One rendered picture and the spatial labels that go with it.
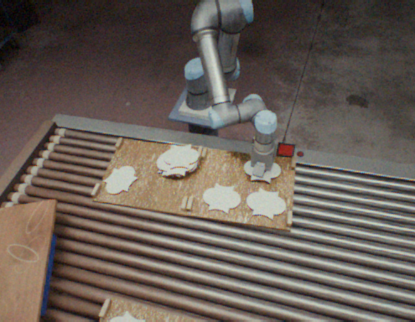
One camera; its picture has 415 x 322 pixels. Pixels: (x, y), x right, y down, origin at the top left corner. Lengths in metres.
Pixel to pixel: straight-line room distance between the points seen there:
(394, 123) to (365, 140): 0.32
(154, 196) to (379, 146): 2.01
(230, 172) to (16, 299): 0.89
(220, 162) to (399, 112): 2.09
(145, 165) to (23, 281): 0.64
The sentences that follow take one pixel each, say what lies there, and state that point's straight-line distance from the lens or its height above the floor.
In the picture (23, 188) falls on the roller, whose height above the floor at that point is 0.92.
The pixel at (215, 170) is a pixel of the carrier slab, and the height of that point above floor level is 0.94.
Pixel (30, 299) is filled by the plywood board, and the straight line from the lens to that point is 1.30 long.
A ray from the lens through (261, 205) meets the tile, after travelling 1.37.
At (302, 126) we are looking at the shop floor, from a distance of 2.98.
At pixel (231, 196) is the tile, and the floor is 0.95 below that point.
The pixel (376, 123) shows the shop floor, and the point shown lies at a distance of 3.14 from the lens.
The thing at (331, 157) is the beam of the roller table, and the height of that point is 0.91.
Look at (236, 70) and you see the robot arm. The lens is 1.73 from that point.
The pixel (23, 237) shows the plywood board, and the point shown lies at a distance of 1.43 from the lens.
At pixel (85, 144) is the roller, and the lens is 1.77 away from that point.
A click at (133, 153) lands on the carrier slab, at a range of 1.61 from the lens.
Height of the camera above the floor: 2.12
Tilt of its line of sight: 52 degrees down
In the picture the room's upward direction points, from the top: 8 degrees counter-clockwise
